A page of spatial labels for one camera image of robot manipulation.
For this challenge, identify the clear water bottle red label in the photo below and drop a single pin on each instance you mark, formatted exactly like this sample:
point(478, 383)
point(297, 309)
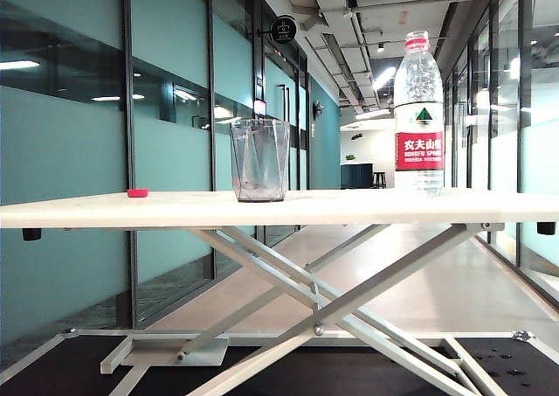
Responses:
point(419, 151)

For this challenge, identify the red bottle cap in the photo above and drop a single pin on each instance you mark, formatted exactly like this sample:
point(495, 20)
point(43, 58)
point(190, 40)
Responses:
point(137, 193)

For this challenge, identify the clear faceted plastic cup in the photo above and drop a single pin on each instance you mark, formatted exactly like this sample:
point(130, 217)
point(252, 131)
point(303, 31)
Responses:
point(260, 164)

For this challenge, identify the green potted plant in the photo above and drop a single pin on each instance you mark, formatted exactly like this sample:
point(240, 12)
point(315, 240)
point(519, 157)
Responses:
point(350, 157)

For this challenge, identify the dark blue counter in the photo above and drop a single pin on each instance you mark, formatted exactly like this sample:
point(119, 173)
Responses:
point(356, 176)

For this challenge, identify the black bar stool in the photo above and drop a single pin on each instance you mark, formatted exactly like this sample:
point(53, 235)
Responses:
point(379, 179)

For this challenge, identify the round black hanging sign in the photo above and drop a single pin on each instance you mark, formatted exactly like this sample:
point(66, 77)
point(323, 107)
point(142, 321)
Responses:
point(284, 29)

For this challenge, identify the black base platform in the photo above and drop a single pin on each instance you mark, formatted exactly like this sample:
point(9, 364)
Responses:
point(305, 372)

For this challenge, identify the black rubber table foot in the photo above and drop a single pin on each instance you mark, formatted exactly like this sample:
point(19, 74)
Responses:
point(31, 234)
point(546, 228)

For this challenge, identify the white scissor table frame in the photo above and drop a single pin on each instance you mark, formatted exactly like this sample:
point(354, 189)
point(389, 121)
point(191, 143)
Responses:
point(333, 312)

